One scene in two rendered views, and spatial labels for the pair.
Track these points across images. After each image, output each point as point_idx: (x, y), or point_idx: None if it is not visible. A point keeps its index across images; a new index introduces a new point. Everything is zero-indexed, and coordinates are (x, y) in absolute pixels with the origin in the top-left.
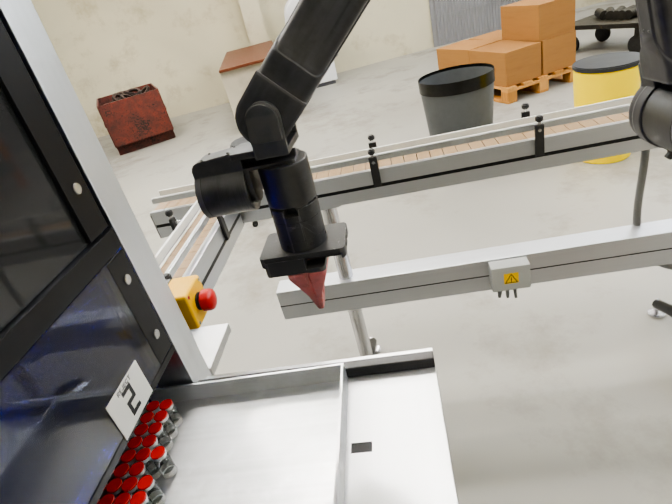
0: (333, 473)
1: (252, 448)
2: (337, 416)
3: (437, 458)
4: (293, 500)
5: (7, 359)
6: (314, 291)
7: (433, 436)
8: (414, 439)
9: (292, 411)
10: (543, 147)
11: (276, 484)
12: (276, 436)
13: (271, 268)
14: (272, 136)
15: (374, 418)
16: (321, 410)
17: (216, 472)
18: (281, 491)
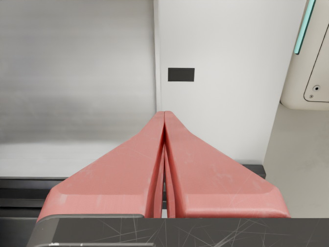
0: (149, 104)
1: (33, 62)
2: (146, 24)
3: (266, 97)
4: (109, 126)
5: None
6: (161, 205)
7: (271, 70)
8: (247, 72)
9: (70, 4)
10: None
11: (84, 110)
12: (60, 47)
13: None
14: None
15: (200, 33)
16: (119, 9)
17: (1, 89)
18: (93, 117)
